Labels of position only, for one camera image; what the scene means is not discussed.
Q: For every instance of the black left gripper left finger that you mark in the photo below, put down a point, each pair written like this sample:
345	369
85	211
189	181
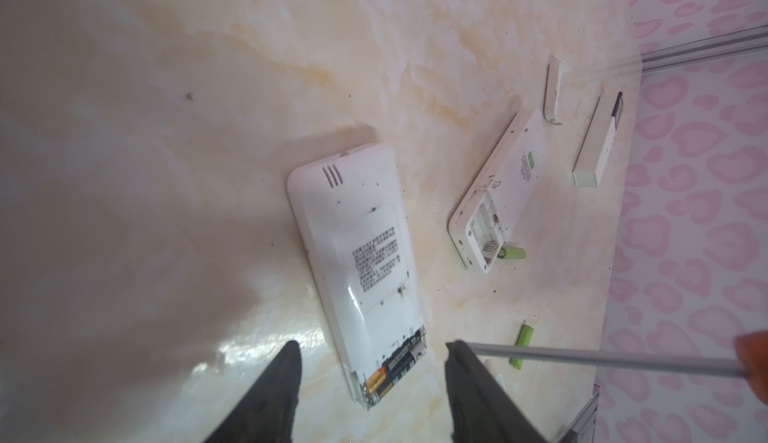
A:
266	412

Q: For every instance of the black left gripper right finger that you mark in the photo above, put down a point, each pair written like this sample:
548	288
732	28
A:
481	410

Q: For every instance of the green battery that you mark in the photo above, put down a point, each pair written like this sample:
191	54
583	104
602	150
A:
508	252
523	340

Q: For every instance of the white remote with eco sticker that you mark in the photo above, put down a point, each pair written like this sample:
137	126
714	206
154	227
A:
483	223

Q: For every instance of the white air conditioner remote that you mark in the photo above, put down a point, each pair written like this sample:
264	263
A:
351	216

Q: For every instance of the orange handled screwdriver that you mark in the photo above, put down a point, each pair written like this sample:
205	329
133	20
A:
750	363

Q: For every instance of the white battery cover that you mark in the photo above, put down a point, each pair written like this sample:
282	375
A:
553	85

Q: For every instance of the slim white remote with display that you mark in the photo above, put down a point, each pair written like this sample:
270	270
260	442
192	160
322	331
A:
599	139

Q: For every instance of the black yellow battery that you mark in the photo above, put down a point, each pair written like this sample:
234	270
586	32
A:
394	369

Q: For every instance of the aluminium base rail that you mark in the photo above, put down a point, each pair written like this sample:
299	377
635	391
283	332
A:
582	428

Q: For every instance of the aluminium corner frame post right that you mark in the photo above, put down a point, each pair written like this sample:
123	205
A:
714	48

